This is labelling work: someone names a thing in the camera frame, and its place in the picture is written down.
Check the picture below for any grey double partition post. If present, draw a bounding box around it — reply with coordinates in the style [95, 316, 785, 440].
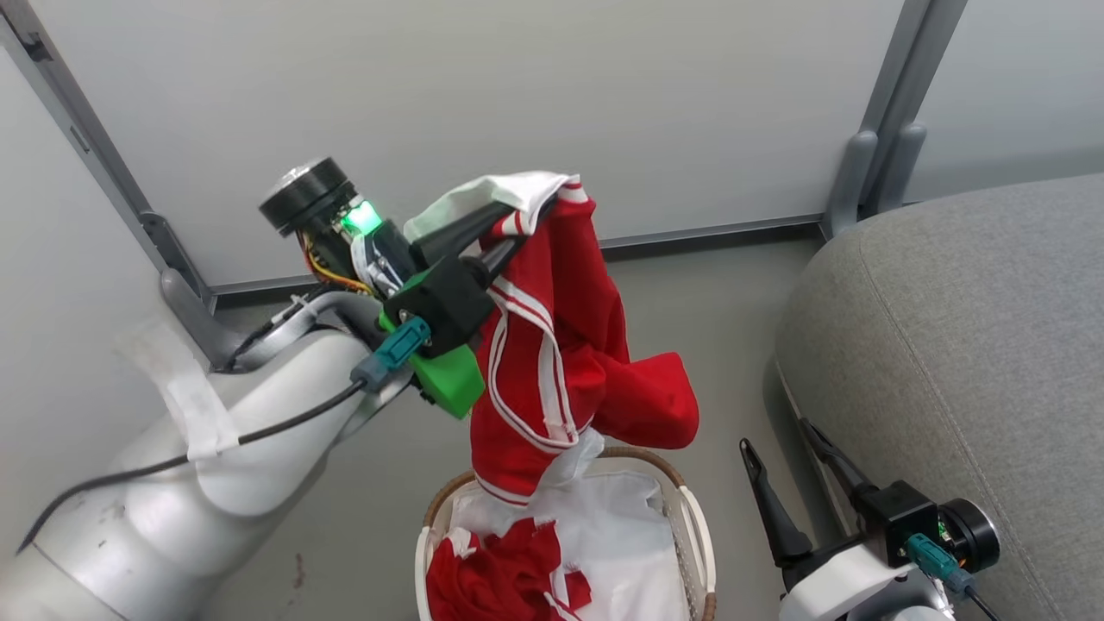
[819, 0, 971, 241]

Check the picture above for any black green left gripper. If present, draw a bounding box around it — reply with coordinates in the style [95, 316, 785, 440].
[378, 198, 557, 421]

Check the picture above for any teal left cable connector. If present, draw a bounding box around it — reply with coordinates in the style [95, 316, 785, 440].
[350, 316, 432, 394]

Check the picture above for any white laundry basket brown rim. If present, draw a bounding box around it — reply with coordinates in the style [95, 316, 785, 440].
[414, 445, 718, 621]

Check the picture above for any white tape strip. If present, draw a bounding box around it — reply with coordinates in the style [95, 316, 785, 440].
[115, 317, 244, 463]

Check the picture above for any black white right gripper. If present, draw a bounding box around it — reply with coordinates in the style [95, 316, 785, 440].
[739, 417, 951, 621]

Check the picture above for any red white-striped garment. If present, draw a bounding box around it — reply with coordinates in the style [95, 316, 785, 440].
[404, 171, 701, 508]

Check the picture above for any grey partition base rail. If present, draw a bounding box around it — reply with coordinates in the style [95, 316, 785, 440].
[211, 214, 827, 306]

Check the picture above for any white cloth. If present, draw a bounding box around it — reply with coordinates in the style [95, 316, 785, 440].
[447, 430, 693, 621]

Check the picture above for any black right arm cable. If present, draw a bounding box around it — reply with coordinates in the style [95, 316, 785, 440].
[964, 585, 1003, 621]

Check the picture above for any orange yellow wire bundle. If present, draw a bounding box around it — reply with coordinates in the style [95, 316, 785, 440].
[297, 229, 373, 297]

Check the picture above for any grey fabric sofa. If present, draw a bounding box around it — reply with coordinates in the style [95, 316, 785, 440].
[775, 172, 1104, 621]

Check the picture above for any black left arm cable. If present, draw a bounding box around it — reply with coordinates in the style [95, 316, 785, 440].
[16, 378, 368, 555]

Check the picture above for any teal cable connector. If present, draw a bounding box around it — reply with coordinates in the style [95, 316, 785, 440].
[904, 532, 977, 598]
[350, 316, 432, 394]

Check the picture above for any red white-trimmed garment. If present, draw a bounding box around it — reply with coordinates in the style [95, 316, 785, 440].
[426, 516, 596, 621]

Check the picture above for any teal right cable connector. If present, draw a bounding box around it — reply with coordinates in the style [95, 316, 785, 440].
[904, 532, 977, 598]

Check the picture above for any grey partition post with foot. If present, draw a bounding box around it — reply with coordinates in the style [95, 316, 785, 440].
[0, 0, 247, 373]

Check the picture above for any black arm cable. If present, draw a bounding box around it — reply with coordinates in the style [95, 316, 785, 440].
[16, 378, 368, 555]
[964, 585, 1003, 621]

